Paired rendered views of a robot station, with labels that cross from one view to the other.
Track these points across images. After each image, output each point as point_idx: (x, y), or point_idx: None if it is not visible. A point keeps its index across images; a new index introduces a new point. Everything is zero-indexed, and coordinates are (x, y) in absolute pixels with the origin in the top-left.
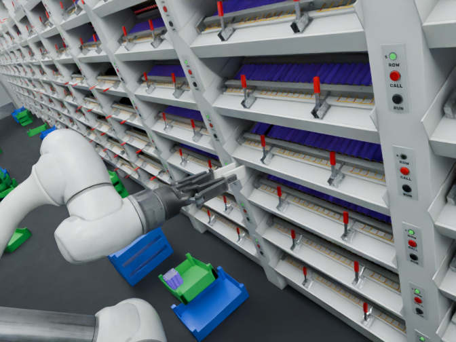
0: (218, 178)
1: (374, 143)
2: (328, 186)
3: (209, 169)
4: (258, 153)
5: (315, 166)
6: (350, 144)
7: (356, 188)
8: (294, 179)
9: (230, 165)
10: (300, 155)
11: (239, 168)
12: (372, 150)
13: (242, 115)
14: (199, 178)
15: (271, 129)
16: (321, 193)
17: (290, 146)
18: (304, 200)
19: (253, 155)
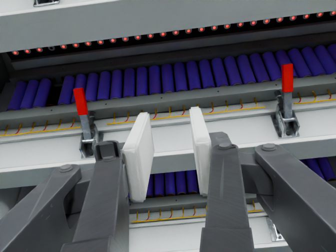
0: (143, 177)
1: (298, 55)
2: (279, 141)
3: (101, 147)
4: (54, 143)
5: (216, 121)
6: (260, 67)
7: (331, 123)
8: (183, 160)
9: (145, 120)
10: (167, 115)
11: (202, 114)
12: (304, 63)
13: (24, 36)
14: (106, 201)
15: (62, 91)
16: (183, 184)
17: (142, 101)
18: (155, 211)
19: (41, 152)
